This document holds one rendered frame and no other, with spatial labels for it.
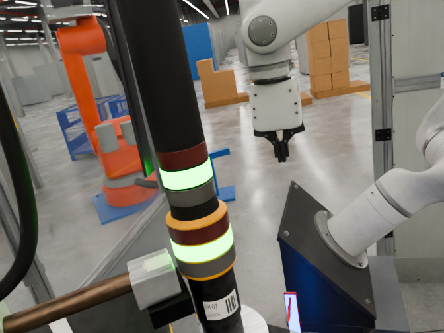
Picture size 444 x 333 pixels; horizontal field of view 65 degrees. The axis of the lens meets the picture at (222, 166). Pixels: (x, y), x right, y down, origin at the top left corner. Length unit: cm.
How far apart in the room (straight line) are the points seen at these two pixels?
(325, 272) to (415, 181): 29
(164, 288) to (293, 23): 46
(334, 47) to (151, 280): 824
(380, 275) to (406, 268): 136
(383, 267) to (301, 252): 43
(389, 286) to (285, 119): 64
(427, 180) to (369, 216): 16
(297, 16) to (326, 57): 780
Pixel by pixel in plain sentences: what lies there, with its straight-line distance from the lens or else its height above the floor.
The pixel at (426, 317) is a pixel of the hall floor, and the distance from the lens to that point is 245.
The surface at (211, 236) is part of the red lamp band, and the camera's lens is 23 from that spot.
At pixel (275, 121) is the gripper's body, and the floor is 150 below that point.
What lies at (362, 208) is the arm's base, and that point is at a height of 121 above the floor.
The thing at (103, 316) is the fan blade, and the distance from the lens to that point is 45.
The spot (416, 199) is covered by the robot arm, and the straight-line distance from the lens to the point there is 94.
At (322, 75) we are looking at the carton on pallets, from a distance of 842.
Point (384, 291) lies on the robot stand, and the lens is 114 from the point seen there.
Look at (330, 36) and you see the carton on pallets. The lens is 837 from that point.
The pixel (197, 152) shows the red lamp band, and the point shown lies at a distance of 21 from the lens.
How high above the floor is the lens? 168
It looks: 20 degrees down
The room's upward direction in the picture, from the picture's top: 11 degrees counter-clockwise
